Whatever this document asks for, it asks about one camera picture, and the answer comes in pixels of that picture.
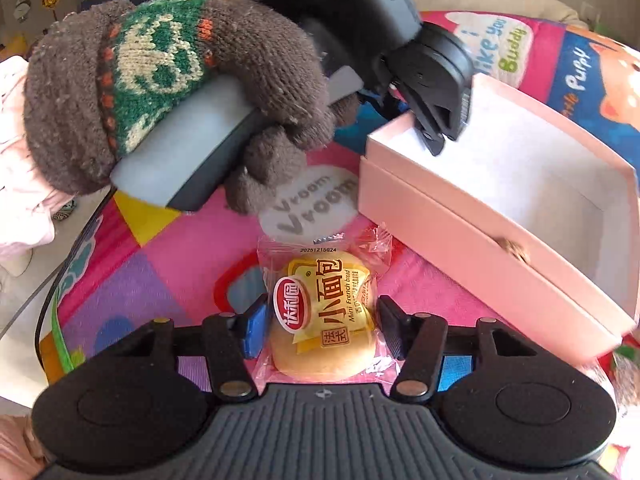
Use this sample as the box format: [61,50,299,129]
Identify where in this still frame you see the brown knitted gloved left hand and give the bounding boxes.
[23,0,359,214]

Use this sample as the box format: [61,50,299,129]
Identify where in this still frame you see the pink cardboard box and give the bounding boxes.
[358,75,639,364]

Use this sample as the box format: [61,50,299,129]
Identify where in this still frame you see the black cable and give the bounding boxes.
[32,186,117,361]

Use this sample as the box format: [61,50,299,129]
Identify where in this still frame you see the colourful cartoon play mat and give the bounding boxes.
[39,8,640,480]

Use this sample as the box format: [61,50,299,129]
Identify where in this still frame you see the pink jacket sleeve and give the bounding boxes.
[1,56,68,260]

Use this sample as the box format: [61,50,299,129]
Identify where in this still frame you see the mini french bread packet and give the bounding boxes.
[253,226,399,388]

